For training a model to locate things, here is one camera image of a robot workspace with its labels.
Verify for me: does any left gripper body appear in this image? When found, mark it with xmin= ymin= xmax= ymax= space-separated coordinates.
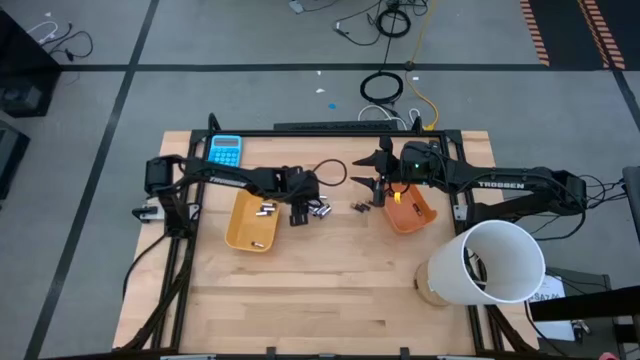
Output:
xmin=269 ymin=167 xmax=322 ymax=227

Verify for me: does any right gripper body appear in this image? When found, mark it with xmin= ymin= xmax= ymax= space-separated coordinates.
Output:
xmin=372 ymin=135 xmax=445 ymax=208

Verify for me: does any black ridged bar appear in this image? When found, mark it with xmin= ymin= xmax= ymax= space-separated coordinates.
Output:
xmin=273 ymin=120 xmax=399 ymax=132

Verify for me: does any orange plastic bin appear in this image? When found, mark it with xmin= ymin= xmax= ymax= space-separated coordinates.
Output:
xmin=382 ymin=182 xmax=439 ymax=235

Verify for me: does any yellow plastic bin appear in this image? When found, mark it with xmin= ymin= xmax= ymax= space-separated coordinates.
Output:
xmin=224 ymin=188 xmax=281 ymax=254

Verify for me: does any blue calculator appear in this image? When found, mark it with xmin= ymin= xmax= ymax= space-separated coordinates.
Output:
xmin=206 ymin=134 xmax=244 ymax=169

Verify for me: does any white cylindrical bucket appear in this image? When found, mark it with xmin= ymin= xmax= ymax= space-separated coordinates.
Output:
xmin=427 ymin=218 xmax=546 ymax=306

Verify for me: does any wooden lamp base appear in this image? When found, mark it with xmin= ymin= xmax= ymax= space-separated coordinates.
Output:
xmin=413 ymin=259 xmax=451 ymax=307

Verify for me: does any white paper sheet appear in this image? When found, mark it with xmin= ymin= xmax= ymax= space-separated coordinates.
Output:
xmin=529 ymin=274 xmax=577 ymax=342

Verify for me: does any black cart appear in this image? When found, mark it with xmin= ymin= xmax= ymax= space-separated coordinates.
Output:
xmin=528 ymin=267 xmax=640 ymax=360

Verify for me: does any dark equipment case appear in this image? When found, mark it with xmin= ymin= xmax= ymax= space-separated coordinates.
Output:
xmin=0 ymin=119 xmax=31 ymax=201

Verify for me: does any black cabinet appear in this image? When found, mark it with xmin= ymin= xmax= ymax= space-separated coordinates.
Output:
xmin=0 ymin=9 xmax=62 ymax=119

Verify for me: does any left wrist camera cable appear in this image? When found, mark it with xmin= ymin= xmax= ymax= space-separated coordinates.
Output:
xmin=310 ymin=158 xmax=349 ymax=188

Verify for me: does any white floor cable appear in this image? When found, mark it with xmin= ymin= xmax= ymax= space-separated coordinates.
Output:
xmin=357 ymin=103 xmax=422 ymax=131

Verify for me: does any black aluminium table frame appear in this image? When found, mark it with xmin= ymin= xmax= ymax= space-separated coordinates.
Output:
xmin=119 ymin=113 xmax=539 ymax=360

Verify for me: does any yellow cable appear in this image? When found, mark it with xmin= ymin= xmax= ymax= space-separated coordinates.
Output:
xmin=403 ymin=0 xmax=441 ymax=132

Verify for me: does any black coiled floor cable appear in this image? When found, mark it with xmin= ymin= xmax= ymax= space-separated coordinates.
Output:
xmin=375 ymin=6 xmax=412 ymax=39
xmin=359 ymin=71 xmax=404 ymax=106

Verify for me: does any black loose floor cable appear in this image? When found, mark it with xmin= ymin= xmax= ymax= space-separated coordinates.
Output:
xmin=332 ymin=0 xmax=382 ymax=47

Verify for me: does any black cable bundle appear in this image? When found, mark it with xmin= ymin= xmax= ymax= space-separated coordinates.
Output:
xmin=529 ymin=173 xmax=629 ymax=242

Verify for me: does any black thin cable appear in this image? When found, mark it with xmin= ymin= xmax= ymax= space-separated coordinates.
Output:
xmin=39 ymin=22 xmax=95 ymax=64

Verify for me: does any white thin cable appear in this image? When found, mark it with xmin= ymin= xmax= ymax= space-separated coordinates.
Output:
xmin=27 ymin=20 xmax=60 ymax=45

